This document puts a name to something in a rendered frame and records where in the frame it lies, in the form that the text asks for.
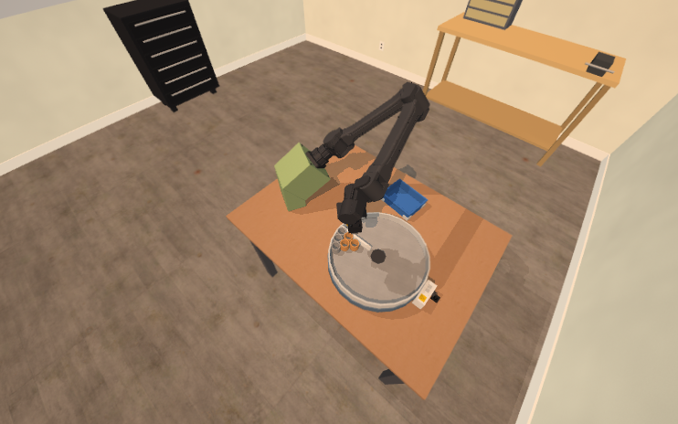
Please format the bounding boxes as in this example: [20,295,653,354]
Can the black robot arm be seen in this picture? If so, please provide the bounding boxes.
[306,82,429,234]

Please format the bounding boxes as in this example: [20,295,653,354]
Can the blue crate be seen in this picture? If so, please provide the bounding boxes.
[381,178,428,221]

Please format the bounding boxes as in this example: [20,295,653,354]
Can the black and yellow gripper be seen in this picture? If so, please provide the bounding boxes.
[336,202,367,219]

